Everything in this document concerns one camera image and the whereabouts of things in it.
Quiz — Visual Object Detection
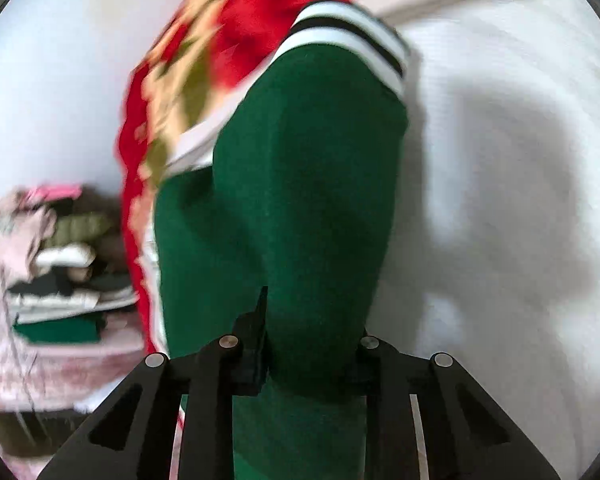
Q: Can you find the row of hanging clothes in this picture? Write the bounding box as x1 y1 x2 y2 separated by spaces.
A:
0 185 146 356

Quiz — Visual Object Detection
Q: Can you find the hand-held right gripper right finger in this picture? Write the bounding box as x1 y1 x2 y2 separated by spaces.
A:
350 331 563 480

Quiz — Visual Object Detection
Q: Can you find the green and cream varsity jacket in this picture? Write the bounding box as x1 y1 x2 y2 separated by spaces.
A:
152 0 413 480

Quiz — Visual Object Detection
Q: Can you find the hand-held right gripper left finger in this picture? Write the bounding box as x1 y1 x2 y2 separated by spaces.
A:
36 285 271 480

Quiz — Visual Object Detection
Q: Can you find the white diamond pattern floral cloth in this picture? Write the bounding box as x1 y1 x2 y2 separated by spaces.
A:
170 0 600 461

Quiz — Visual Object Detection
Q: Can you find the red rose print blanket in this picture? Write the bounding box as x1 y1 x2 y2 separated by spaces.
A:
115 0 456 356

